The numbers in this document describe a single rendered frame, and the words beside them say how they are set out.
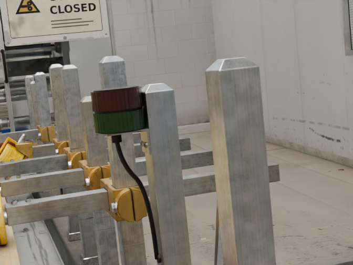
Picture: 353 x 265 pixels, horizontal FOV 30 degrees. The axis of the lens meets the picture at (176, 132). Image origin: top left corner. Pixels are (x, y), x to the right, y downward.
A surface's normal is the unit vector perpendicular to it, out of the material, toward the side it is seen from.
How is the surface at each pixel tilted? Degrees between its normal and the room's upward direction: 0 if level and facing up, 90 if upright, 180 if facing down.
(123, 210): 90
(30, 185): 90
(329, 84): 90
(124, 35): 90
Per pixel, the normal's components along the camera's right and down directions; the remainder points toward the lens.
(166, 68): 0.22, 0.09
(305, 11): -0.97, 0.12
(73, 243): -0.10, -0.99
